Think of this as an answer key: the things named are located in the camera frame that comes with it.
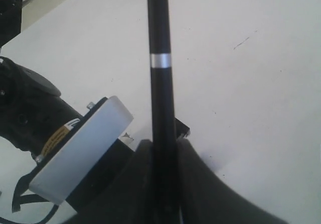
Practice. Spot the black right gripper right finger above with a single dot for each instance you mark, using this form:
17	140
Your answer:
207	199

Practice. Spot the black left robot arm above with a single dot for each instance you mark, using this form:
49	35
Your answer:
35	119

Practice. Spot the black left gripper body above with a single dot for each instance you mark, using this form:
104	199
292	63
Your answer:
87	199

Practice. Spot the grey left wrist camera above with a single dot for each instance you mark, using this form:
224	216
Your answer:
61	171

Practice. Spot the black paintbrush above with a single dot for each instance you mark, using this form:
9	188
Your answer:
163	113

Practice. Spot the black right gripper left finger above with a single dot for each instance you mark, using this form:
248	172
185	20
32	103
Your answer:
129	198

